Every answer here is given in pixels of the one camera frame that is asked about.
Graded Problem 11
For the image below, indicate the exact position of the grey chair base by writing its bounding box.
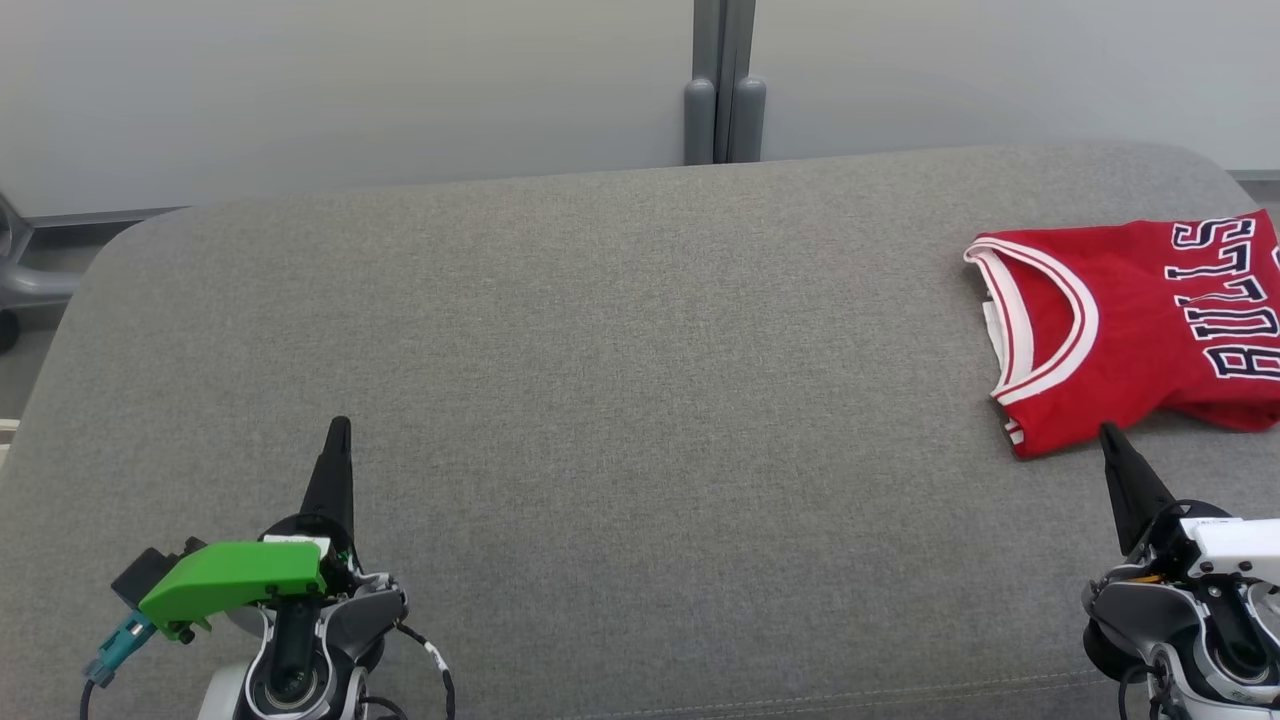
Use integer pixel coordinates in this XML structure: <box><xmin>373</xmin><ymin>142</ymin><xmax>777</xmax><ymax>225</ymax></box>
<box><xmin>0</xmin><ymin>190</ymin><xmax>83</xmax><ymax>353</ymax></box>

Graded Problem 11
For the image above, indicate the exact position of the red shirt with white sleeves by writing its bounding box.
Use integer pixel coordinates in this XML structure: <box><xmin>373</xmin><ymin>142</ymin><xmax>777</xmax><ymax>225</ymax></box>
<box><xmin>962</xmin><ymin>208</ymin><xmax>1280</xmax><ymax>462</ymax></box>

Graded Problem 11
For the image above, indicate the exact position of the grey partition post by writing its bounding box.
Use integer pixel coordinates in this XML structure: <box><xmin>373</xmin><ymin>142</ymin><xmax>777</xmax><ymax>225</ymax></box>
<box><xmin>684</xmin><ymin>0</ymin><xmax>723</xmax><ymax>167</ymax></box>
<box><xmin>722</xmin><ymin>0</ymin><xmax>767</xmax><ymax>165</ymax></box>

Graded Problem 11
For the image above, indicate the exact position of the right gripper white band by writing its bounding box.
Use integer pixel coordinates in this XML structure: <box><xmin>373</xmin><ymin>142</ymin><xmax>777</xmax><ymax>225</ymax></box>
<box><xmin>1090</xmin><ymin>421</ymin><xmax>1280</xmax><ymax>589</ymax></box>

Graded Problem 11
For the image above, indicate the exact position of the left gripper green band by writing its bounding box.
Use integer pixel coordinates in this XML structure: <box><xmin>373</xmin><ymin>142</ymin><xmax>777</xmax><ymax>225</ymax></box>
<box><xmin>138</xmin><ymin>415</ymin><xmax>367</xmax><ymax>644</ymax></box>

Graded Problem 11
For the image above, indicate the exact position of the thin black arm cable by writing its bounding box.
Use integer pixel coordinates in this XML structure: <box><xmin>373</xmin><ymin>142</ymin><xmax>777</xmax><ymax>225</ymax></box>
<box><xmin>360</xmin><ymin>620</ymin><xmax>458</xmax><ymax>720</ymax></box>

